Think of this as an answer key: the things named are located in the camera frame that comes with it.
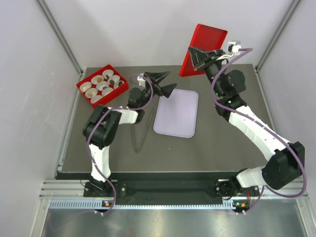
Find grey slotted cable duct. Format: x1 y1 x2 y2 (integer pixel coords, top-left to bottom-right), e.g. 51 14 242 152
49 199 247 210

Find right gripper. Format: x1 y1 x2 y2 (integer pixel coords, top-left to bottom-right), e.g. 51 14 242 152
189 47 227 97

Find red chocolate box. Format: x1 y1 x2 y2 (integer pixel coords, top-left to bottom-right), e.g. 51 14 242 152
77 65 129 108

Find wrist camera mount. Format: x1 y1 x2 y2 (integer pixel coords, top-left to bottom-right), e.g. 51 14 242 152
219 40 241 60
137 73 147 87

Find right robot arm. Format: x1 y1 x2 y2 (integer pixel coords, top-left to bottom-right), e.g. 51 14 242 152
188 45 307 198

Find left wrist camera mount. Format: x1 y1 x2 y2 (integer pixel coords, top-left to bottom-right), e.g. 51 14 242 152
137 73 147 87

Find red box lid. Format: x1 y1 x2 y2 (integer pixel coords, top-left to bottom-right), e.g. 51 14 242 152
179 24 228 77

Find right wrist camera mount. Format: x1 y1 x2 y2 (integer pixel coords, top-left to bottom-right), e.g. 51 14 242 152
219 40 241 60

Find aluminium frame rail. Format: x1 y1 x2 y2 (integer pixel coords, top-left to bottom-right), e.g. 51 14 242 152
35 0 83 75

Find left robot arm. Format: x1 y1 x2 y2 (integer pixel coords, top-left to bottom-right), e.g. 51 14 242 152
83 71 177 196

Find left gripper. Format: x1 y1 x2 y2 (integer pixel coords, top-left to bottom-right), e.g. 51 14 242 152
139 71 177 109

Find metal serving tongs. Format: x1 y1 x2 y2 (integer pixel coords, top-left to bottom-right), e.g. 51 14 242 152
130 107 155 154

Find lavender plastic tray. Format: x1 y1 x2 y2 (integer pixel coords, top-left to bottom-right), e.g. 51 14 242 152
153 89 198 138

